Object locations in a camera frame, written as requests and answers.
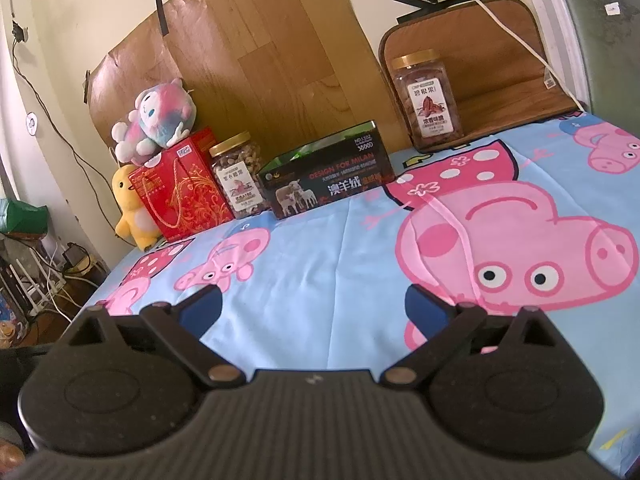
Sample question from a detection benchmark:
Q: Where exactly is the green snack packet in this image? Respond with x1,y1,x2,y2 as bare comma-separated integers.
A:
274,143,314,166

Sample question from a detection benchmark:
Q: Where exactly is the yellow duck plush toy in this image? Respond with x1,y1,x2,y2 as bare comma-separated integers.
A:
112,164,162,252

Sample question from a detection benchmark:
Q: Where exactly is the red gift bag box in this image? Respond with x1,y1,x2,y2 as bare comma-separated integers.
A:
129,128,234,242

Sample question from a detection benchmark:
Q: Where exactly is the Peppa Pig blue tablecloth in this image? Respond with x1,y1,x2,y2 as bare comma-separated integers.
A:
92,114,639,474

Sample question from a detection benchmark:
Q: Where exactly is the nut jar gold lid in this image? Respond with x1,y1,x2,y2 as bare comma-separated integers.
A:
208,131,269,219

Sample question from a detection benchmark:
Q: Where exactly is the black open tin box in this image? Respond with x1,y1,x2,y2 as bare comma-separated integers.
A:
258,120,394,219

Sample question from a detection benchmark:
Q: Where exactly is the pink blue plush toy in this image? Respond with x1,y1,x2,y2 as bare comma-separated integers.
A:
111,78,196,166

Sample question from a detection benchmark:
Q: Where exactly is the pecan jar gold lid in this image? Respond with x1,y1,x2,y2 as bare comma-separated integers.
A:
390,49,463,152

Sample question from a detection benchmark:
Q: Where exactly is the wooden board panel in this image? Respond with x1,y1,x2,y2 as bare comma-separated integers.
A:
88,0,409,157

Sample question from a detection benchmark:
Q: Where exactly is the white charging cable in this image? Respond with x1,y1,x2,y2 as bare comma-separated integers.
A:
424,0,586,101

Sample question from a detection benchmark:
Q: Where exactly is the black wall cable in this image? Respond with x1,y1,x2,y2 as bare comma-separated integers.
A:
6,19,137,248

